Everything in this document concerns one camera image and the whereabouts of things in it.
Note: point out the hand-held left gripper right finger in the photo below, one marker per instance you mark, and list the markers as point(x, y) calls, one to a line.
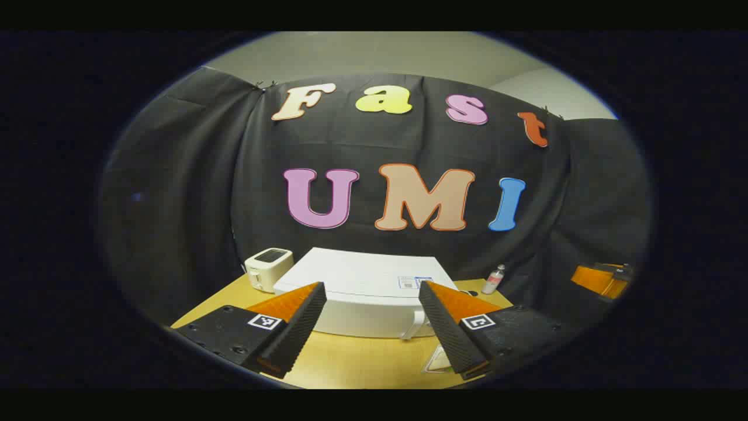
point(445, 327)

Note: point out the black backdrop cloth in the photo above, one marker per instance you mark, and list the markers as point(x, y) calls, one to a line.
point(175, 204)

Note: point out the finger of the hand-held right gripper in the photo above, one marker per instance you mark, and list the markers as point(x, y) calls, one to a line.
point(596, 280)

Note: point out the clear bottle with pink label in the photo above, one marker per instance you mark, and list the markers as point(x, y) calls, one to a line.
point(494, 280)

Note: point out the white microwave oven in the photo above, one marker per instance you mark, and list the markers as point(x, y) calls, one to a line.
point(362, 275)

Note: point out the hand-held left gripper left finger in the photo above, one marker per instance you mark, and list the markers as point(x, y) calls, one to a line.
point(298, 327)

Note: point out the white toaster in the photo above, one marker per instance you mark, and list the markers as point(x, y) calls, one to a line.
point(267, 269)

